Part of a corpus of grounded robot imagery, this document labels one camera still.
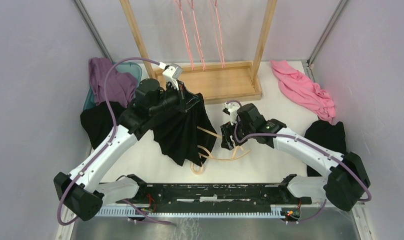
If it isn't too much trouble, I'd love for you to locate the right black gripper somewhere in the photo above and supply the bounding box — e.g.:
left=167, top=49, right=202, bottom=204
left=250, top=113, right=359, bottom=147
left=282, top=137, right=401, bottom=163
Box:
left=220, top=116, right=254, bottom=151

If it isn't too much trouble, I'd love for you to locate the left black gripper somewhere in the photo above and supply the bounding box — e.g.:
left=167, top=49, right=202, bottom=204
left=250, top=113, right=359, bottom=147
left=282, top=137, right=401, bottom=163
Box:
left=150, top=79, right=202, bottom=117

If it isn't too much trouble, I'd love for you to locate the black pleated skirt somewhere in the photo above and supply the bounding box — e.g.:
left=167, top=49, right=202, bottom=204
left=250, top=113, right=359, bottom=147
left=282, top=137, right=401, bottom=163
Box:
left=153, top=93, right=217, bottom=167

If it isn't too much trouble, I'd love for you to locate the black garment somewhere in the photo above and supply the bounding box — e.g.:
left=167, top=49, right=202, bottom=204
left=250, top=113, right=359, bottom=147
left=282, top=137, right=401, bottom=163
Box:
left=303, top=119, right=348, bottom=178
left=80, top=101, right=113, bottom=150

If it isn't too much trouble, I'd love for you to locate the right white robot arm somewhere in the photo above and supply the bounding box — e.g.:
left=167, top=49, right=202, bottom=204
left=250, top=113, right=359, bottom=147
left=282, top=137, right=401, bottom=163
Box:
left=221, top=100, right=372, bottom=212

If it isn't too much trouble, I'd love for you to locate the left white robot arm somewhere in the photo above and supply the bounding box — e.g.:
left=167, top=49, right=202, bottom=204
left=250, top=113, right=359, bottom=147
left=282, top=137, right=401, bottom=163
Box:
left=54, top=78, right=203, bottom=221

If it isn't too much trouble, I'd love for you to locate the wooden hanger rack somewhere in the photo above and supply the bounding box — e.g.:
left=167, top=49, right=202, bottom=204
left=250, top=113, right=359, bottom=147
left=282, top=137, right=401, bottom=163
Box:
left=120, top=0, right=278, bottom=105

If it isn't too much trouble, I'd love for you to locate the purple garment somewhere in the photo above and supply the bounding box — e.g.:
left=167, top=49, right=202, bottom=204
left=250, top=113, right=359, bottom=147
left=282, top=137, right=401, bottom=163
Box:
left=88, top=57, right=137, bottom=108

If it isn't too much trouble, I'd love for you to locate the teal plastic basket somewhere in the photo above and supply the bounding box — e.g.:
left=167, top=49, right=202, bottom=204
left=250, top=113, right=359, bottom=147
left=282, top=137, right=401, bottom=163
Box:
left=83, top=62, right=142, bottom=110

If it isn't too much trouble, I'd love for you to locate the pink garment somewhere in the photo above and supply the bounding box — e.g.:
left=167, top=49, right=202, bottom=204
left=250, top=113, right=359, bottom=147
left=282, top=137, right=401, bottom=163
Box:
left=270, top=60, right=336, bottom=123

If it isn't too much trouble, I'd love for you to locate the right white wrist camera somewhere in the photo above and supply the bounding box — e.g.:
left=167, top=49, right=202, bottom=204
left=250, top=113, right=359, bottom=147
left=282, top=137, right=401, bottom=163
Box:
left=223, top=101, right=241, bottom=125

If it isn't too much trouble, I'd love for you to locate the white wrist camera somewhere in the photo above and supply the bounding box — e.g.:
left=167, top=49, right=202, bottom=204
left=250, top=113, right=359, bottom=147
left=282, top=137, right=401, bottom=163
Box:
left=223, top=101, right=241, bottom=125
left=158, top=62, right=183, bottom=91

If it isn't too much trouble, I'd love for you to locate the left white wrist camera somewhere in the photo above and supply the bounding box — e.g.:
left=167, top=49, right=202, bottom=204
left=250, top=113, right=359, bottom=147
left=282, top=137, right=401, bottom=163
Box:
left=158, top=62, right=183, bottom=91

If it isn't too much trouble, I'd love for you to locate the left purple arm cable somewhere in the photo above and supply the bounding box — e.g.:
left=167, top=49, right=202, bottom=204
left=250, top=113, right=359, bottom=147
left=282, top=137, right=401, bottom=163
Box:
left=57, top=57, right=166, bottom=227

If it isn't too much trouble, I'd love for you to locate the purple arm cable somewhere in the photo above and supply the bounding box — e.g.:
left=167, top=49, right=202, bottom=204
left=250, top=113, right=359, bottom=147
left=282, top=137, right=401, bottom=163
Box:
left=57, top=57, right=166, bottom=227
left=224, top=99, right=372, bottom=223

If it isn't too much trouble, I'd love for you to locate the pink wire hanger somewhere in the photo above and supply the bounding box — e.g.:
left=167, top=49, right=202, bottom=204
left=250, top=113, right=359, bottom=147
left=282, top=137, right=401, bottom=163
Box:
left=208, top=0, right=226, bottom=68
left=174, top=0, right=206, bottom=70

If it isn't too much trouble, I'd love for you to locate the slotted grey cable duct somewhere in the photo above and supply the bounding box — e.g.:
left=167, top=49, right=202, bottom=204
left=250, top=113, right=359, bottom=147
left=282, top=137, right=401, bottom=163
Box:
left=96, top=205, right=285, bottom=219

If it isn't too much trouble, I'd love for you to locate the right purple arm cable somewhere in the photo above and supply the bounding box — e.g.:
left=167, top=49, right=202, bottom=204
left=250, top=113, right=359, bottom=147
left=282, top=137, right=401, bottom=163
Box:
left=224, top=99, right=372, bottom=223

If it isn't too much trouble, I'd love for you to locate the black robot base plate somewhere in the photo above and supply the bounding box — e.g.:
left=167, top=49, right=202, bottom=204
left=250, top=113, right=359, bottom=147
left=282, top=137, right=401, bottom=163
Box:
left=129, top=183, right=312, bottom=214

